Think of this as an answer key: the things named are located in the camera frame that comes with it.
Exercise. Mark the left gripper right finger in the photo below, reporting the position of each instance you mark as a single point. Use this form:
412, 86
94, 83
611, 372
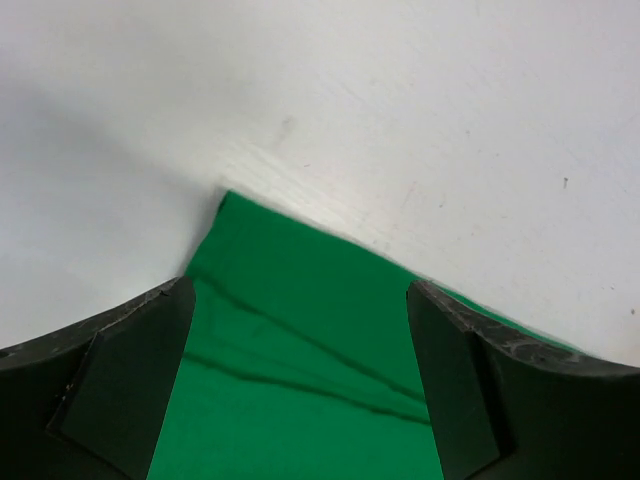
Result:
506, 405

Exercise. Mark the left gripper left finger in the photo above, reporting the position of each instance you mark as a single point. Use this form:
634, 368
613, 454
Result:
88, 401

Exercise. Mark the green t shirt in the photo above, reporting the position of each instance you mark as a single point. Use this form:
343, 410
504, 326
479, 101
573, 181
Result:
299, 362

